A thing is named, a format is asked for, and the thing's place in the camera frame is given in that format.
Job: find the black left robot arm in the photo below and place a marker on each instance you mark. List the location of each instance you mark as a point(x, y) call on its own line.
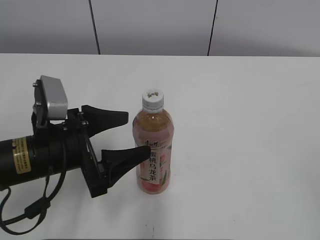
point(55, 148)

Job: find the peach oolong tea bottle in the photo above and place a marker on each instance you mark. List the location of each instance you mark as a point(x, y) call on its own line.
point(155, 129)

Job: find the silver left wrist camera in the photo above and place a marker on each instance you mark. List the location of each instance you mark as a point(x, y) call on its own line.
point(50, 101)

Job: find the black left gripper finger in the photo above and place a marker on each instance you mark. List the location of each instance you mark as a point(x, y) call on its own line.
point(117, 163)
point(100, 120)

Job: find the white bottle cap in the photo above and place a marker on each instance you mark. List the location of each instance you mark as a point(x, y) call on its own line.
point(153, 99)

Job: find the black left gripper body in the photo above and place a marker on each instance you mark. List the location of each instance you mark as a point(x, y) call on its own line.
point(77, 152)

